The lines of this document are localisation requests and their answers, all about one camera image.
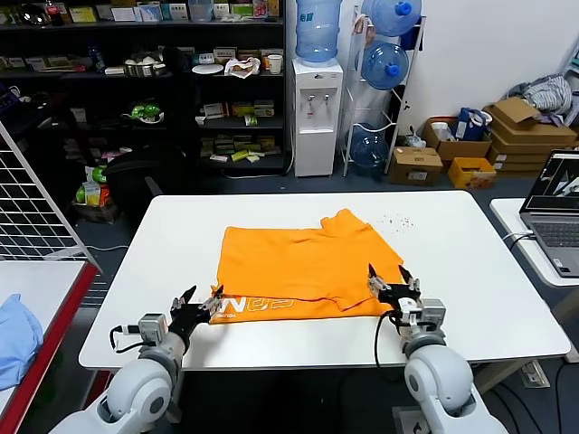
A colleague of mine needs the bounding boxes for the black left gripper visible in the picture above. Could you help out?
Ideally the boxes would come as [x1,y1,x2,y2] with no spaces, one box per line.
[167,283,226,340]

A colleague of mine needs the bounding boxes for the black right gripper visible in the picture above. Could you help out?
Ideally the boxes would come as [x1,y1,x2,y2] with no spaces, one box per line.
[367,263,424,324]

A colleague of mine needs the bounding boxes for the orange t-shirt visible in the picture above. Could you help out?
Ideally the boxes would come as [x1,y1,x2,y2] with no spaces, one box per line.
[208,207,406,326]

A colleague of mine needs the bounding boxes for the grey striped clothes pile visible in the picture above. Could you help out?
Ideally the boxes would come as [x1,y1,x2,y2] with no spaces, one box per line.
[507,75,574,127]

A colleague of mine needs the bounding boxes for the large white work table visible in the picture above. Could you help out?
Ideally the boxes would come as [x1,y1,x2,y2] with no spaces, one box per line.
[79,189,573,410]

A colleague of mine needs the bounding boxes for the scattered dark crumbs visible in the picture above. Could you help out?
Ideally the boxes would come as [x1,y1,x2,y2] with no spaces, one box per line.
[378,214,416,234]

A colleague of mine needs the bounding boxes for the sealed labelled cardboard box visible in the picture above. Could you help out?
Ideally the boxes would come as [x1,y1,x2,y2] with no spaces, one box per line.
[389,146,445,187]

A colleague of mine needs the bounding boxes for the yellow printed cardboard box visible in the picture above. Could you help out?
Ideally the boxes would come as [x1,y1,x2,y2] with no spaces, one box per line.
[448,156,498,191]

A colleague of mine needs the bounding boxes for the small white side table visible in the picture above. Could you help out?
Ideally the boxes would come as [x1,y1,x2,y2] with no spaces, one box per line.
[489,197,579,326]

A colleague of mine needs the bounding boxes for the blue water jug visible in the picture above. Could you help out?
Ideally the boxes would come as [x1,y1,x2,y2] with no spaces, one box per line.
[295,0,344,65]
[361,41,411,92]
[347,123,391,176]
[361,0,423,38]

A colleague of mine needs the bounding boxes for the black office chair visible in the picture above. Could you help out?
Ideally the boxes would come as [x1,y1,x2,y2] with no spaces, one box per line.
[102,151,195,230]

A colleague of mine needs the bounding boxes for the white plate with black symbol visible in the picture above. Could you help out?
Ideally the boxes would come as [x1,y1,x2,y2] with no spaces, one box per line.
[392,405,426,434]

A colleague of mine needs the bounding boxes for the grey plastic bag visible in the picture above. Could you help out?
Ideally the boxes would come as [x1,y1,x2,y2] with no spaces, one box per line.
[404,127,428,150]

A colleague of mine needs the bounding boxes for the basket of snack bags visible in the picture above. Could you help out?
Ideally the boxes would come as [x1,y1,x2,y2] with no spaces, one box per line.
[71,165,121,226]

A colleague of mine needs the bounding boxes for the open brown cardboard box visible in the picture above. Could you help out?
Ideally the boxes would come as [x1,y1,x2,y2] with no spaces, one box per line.
[422,117,493,163]

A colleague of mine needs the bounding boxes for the red-edged white table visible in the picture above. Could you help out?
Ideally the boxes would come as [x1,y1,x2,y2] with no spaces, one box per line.
[0,260,103,434]

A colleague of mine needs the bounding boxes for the white metal jug rack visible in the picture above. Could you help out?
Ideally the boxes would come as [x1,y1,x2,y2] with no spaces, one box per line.
[342,7,428,178]

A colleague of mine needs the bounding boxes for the white water dispenser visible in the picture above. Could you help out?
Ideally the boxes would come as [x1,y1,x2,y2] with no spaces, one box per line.
[291,58,345,178]

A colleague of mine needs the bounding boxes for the grey open laptop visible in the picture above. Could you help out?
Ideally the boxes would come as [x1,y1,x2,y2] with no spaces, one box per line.
[519,149,579,278]

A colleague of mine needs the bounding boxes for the grey floor power strip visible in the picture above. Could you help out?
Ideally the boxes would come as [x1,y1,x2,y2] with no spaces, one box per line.
[519,360,552,389]

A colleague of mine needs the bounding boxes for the flat brown cardboard box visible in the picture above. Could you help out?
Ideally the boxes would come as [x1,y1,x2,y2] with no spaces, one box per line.
[489,143,565,158]
[487,153,553,165]
[493,162,550,175]

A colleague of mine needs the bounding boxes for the blue printed bag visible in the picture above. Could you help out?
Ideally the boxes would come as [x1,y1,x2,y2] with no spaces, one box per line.
[455,107,493,142]

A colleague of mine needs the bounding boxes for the light blue cloth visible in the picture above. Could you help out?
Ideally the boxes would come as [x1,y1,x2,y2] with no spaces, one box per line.
[0,293,45,392]

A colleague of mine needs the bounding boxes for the white red medicine box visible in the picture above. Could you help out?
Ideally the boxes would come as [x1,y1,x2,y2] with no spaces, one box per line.
[202,102,231,120]

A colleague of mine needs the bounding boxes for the large open-flap cardboard box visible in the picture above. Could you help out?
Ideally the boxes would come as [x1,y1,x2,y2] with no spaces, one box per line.
[481,96,579,148]

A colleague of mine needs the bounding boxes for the metal bowl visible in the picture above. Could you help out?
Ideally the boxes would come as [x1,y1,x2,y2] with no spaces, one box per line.
[123,60,167,80]

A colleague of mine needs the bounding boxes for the white plastic food bag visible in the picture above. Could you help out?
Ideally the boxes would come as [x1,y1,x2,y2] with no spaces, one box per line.
[223,57,263,80]

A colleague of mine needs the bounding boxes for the blue plastic bottle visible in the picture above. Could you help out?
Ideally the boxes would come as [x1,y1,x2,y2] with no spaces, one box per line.
[89,43,107,75]

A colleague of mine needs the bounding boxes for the pink hanging cloth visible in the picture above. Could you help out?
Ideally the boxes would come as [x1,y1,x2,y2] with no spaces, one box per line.
[354,13,376,40]

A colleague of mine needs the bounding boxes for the black shelving unit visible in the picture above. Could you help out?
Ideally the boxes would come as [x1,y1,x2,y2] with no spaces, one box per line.
[0,0,290,178]

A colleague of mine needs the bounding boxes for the clear plastic container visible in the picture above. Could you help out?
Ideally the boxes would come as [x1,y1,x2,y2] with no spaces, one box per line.
[187,0,214,24]

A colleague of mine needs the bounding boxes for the light blue product box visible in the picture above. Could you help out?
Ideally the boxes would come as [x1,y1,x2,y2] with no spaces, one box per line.
[137,3,163,24]

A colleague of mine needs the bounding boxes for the white flat product box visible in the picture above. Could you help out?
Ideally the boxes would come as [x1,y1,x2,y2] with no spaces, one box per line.
[110,6,138,24]

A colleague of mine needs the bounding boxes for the yellow flat product box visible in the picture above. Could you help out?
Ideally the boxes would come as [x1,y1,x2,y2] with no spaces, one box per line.
[68,6,99,24]

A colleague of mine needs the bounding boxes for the shiny glass bowl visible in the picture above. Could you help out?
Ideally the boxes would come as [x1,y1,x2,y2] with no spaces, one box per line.
[20,3,47,26]

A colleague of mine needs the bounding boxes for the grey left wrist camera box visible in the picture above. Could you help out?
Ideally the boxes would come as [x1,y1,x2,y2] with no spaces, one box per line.
[137,313,170,347]

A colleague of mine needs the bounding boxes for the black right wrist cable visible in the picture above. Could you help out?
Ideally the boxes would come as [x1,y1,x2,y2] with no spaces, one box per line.
[373,308,408,371]

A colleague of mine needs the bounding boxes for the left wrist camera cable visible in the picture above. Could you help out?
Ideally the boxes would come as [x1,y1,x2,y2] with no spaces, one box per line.
[109,323,153,354]

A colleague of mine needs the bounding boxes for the white laptop cable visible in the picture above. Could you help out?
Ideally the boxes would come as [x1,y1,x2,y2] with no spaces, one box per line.
[506,231,536,250]

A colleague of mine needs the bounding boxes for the white wire grid panel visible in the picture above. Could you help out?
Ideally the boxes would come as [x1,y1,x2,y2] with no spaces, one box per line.
[0,120,99,269]

